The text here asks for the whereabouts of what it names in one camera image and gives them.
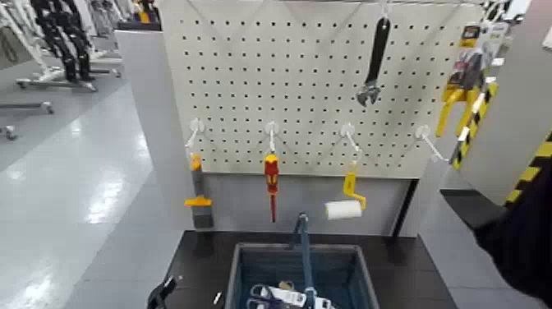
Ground blue scissors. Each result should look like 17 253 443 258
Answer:
246 283 338 309

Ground grey scraper with orange handle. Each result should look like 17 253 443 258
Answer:
183 153 215 231

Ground black adjustable wrench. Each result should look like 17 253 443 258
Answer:
356 16 393 108

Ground red yellow screwdriver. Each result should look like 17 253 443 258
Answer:
264 154 280 224

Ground yellow handled white paint roller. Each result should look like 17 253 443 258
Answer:
324 171 369 221

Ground white pegboard hook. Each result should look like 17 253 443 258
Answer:
186 118 206 150
338 122 364 168
264 120 280 155
414 125 450 164

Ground white product card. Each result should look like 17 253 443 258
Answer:
481 21 511 70

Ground yellow black hazard strip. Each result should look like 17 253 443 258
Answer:
505 131 552 206
449 81 500 171

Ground black robot on stand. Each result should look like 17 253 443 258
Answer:
30 0 95 83

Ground white pegboard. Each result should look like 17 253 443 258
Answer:
159 0 486 179

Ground grey wheeled stand base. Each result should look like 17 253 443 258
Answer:
16 76 99 94
0 100 56 116

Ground yellow handled pliers in package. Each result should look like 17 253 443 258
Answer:
435 25 487 139

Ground blue grey plastic crate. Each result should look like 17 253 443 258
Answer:
224 242 381 309

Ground white robot on stand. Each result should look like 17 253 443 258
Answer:
0 0 59 83

